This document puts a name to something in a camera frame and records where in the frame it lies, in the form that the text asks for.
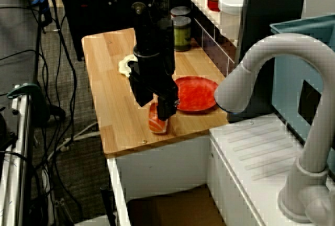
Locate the cream scalloped plate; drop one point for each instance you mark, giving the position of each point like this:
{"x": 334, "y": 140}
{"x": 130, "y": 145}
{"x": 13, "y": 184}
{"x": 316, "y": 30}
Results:
{"x": 123, "y": 65}

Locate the red round plate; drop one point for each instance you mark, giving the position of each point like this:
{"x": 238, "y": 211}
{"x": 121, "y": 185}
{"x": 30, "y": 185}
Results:
{"x": 196, "y": 95}

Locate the green label tin can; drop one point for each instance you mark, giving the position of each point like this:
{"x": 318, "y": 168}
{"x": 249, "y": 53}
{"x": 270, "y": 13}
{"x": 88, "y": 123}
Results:
{"x": 181, "y": 35}

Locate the grey toy faucet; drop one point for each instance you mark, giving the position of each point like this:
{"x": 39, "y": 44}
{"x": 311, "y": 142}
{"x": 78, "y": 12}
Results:
{"x": 314, "y": 145}

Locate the teal plastic bin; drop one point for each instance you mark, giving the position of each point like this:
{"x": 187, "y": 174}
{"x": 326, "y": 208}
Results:
{"x": 288, "y": 79}

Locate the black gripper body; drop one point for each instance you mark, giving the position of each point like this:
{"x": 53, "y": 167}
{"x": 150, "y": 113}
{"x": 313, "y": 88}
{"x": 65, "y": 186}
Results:
{"x": 151, "y": 79}

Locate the black stand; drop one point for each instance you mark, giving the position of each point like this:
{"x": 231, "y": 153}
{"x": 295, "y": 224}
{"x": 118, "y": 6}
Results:
{"x": 86, "y": 14}

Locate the aluminium frame rail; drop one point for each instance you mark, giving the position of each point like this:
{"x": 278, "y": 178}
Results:
{"x": 22, "y": 158}

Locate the white toy kitchen cabinet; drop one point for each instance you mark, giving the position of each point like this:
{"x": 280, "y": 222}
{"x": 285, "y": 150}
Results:
{"x": 162, "y": 165}

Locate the dark grey upright panel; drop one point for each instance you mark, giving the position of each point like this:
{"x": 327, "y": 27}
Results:
{"x": 272, "y": 1}

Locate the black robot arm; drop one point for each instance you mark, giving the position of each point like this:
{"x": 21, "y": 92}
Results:
{"x": 146, "y": 29}

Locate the toy salmon nigiri sushi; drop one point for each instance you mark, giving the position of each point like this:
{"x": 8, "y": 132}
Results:
{"x": 157, "y": 128}

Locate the green clamp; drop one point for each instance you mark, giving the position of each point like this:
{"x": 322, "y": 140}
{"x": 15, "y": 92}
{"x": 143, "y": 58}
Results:
{"x": 23, "y": 88}

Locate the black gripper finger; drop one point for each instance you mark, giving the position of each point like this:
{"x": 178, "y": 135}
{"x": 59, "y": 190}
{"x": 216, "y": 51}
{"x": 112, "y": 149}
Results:
{"x": 142, "y": 94}
{"x": 167, "y": 108}

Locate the dark tiled backsplash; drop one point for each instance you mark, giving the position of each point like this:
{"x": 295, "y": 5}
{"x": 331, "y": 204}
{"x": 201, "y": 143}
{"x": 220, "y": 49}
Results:
{"x": 217, "y": 53}

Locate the white lidded tub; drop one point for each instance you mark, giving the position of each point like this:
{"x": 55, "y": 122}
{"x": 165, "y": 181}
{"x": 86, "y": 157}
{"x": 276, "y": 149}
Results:
{"x": 230, "y": 14}

